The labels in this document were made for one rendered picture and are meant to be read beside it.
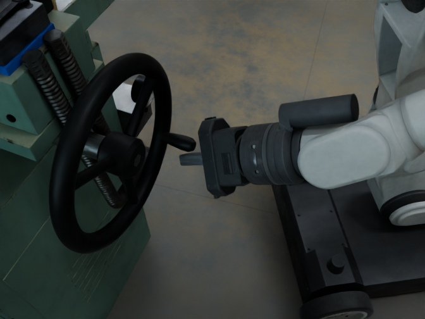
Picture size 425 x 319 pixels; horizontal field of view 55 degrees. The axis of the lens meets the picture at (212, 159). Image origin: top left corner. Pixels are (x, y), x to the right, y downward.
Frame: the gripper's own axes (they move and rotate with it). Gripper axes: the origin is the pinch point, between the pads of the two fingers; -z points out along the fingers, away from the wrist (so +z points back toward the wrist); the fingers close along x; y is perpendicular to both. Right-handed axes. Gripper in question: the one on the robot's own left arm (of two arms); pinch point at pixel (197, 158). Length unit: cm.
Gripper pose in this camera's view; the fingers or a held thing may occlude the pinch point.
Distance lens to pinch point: 66.4
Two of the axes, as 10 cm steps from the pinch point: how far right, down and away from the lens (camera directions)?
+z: 8.0, -0.5, -6.0
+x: -1.5, -9.8, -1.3
